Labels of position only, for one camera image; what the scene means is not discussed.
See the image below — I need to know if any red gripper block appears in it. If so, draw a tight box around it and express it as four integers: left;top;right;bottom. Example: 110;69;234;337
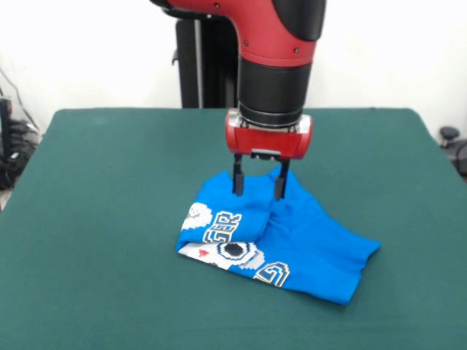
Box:
224;109;314;201

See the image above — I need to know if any blue printed t-shirt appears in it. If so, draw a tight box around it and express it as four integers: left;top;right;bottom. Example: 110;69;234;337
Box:
174;164;382;306

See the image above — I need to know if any dark green table cloth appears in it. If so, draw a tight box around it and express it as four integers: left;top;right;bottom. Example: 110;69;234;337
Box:
0;106;467;350

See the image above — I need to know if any gray office chair base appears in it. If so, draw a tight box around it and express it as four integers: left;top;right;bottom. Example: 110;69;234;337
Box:
439;125;467;174

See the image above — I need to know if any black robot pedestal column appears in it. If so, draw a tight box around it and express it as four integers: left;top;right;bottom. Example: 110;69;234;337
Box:
170;17;242;109

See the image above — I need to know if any black cable pile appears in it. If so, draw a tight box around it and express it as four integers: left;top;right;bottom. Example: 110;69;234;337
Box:
0;118;41;191

